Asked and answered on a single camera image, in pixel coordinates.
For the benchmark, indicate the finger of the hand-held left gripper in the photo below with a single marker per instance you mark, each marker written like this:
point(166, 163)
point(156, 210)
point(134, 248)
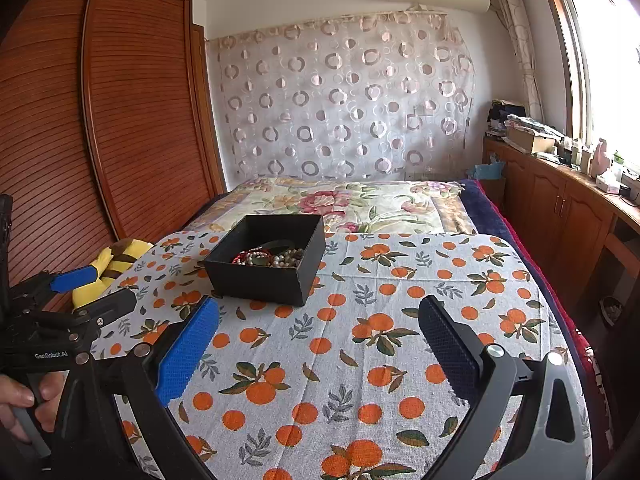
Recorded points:
point(112, 305)
point(75, 279)

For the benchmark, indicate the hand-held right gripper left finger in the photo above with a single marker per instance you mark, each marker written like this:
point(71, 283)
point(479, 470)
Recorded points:
point(187, 355)

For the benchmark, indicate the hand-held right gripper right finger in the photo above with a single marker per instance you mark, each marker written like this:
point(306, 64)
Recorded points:
point(445, 345)

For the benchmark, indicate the black cardboard box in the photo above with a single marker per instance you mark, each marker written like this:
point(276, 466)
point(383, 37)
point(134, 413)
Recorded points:
point(260, 285)

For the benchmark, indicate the person's left hand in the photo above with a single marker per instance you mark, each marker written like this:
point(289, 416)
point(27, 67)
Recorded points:
point(50, 400)

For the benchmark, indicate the yellow striped plush toy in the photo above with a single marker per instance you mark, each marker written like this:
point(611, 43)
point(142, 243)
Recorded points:
point(120, 255)

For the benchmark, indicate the orange fruit print cloth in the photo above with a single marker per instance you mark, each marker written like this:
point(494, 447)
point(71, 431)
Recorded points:
point(350, 360)

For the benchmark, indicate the dark blue blanket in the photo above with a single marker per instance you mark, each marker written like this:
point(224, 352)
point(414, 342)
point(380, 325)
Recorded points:
point(495, 220)

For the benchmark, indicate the dark floor basket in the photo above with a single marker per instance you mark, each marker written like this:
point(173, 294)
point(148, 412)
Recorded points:
point(611, 312)

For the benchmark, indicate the floral blanket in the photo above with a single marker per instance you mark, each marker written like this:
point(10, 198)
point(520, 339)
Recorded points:
point(350, 200)

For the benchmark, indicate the brown slatted wooden wardrobe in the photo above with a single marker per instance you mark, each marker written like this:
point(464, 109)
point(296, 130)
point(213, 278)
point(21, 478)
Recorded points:
point(125, 110)

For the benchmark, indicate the wooden side cabinet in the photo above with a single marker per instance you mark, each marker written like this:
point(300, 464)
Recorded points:
point(550, 200)

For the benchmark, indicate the blue tissue box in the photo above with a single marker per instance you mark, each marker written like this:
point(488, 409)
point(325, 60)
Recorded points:
point(487, 170)

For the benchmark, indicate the white tissue box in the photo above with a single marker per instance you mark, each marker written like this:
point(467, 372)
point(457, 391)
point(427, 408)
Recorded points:
point(609, 184)

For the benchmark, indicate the dark clothes pile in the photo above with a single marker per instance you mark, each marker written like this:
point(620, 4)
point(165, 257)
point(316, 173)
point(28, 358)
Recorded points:
point(502, 112)

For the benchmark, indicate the pink figurine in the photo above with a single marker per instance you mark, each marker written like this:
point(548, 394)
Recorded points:
point(600, 160)

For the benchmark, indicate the sheer circle pattern curtain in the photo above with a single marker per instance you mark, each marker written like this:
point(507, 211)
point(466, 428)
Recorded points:
point(350, 100)

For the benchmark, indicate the tied patterned window curtain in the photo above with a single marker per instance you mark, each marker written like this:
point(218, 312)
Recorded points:
point(520, 50)

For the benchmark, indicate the wooden framed window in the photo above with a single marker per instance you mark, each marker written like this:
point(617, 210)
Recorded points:
point(600, 60)

